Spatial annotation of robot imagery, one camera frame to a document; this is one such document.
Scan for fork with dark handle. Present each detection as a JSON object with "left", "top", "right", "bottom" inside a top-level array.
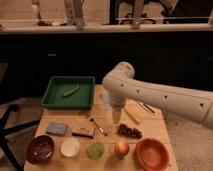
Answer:
[{"left": 88, "top": 116, "right": 108, "bottom": 136}]

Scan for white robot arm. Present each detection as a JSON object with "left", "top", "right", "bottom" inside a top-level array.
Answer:
[{"left": 102, "top": 62, "right": 213, "bottom": 130}]

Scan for orange bowl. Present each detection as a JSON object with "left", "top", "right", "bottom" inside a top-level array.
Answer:
[{"left": 135, "top": 138, "right": 170, "bottom": 171}]

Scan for purple bowl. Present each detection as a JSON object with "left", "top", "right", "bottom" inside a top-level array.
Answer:
[{"left": 26, "top": 135, "right": 55, "bottom": 164}]

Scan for clear plastic cup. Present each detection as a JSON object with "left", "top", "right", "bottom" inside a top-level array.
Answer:
[{"left": 100, "top": 90, "right": 111, "bottom": 111}]

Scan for bunch of dark grapes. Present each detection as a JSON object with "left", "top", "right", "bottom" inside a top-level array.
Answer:
[{"left": 117, "top": 123, "right": 142, "bottom": 139}]

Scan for orange apple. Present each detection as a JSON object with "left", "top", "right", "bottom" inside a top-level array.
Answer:
[{"left": 114, "top": 140, "right": 130, "bottom": 156}]

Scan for dark brush block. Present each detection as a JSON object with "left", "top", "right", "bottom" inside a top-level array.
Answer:
[{"left": 72, "top": 128, "right": 95, "bottom": 138}]

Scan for green pickle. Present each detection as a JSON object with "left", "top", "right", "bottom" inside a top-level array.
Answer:
[{"left": 63, "top": 84, "right": 80, "bottom": 97}]

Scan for green cup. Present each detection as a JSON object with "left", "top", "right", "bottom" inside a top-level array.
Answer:
[{"left": 87, "top": 142, "right": 105, "bottom": 159}]

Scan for green plastic tray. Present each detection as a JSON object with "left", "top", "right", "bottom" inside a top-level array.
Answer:
[{"left": 41, "top": 76, "right": 95, "bottom": 110}]

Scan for blue sponge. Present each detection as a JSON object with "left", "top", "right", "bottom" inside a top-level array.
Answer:
[{"left": 46, "top": 122, "right": 67, "bottom": 136}]

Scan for black office chair base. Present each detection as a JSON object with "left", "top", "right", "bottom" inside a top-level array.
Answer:
[{"left": 0, "top": 104, "right": 39, "bottom": 171}]

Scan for black handled spoon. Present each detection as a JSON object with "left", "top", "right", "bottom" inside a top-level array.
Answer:
[{"left": 138, "top": 102, "right": 155, "bottom": 114}]

